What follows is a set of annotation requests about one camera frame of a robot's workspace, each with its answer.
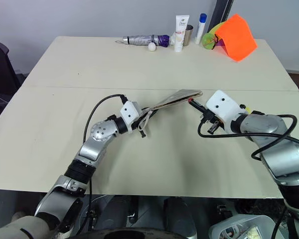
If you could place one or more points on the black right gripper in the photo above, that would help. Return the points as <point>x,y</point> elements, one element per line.
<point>212,119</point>

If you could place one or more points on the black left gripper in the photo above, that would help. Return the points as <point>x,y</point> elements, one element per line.
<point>141,115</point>

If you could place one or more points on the black marker with red end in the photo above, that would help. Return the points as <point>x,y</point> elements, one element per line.
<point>196,105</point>

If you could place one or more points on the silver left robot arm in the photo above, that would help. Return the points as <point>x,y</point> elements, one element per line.
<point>99,132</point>

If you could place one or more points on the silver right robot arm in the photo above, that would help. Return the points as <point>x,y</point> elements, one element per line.
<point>284,154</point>

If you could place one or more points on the yellow highlighter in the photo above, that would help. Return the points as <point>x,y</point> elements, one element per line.
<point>247,109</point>

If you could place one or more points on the small white ball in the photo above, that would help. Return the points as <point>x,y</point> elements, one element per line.
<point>152,46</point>

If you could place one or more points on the green yellow plastic toy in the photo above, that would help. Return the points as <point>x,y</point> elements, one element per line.
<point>208,39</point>

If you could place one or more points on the folded silver purple umbrella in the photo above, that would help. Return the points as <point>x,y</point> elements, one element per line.
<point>139,39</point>

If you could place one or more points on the silver metal cup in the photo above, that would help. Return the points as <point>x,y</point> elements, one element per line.
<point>188,36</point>

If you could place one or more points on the folded orange paper sheet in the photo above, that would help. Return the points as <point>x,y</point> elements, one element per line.
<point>236,37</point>

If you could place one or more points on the white Dove tube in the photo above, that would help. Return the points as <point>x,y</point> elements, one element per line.
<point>181,32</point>

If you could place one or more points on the white bottle with blue cap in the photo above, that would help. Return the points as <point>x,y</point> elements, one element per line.
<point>200,28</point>

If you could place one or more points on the dark leaning pole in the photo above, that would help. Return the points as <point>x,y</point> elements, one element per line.
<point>221,12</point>

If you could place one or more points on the white plastic bin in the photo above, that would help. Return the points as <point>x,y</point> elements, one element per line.
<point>241,227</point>

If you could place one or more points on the black round base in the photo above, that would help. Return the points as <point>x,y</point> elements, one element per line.
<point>124,234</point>

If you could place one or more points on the black chair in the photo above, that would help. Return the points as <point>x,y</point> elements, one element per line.
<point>0,74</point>

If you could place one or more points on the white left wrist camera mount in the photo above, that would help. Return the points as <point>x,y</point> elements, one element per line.
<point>129,112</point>

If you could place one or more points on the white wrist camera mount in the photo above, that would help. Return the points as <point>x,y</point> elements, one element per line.
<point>129,112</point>
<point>221,104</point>

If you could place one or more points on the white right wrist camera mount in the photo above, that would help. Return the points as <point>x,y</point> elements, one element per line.
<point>221,104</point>

